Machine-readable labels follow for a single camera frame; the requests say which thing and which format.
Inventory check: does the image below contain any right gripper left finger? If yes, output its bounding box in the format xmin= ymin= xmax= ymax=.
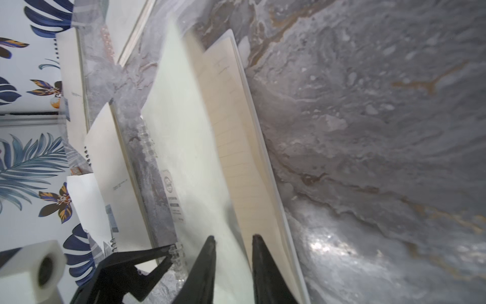
xmin=172 ymin=236 xmax=216 ymax=304

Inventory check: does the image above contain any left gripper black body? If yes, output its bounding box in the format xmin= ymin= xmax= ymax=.
xmin=71 ymin=245 xmax=173 ymax=303

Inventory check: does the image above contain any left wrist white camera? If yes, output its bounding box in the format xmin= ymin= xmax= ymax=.
xmin=1 ymin=240 xmax=67 ymax=303

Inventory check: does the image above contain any cream notebook green label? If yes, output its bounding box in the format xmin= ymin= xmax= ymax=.
xmin=100 ymin=0 xmax=156 ymax=67

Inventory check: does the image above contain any large cream spiral notebook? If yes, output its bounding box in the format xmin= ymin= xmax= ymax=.
xmin=56 ymin=27 xmax=89 ymax=161

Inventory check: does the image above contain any B5 spiral notebook blue label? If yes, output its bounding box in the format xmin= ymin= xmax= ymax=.
xmin=84 ymin=103 xmax=155 ymax=252

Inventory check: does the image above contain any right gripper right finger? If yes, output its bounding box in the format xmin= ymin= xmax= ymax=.
xmin=252 ymin=234 xmax=297 ymax=304

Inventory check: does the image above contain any clear-spiral notebook barcode cover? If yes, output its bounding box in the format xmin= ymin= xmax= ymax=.
xmin=141 ymin=22 xmax=310 ymax=303

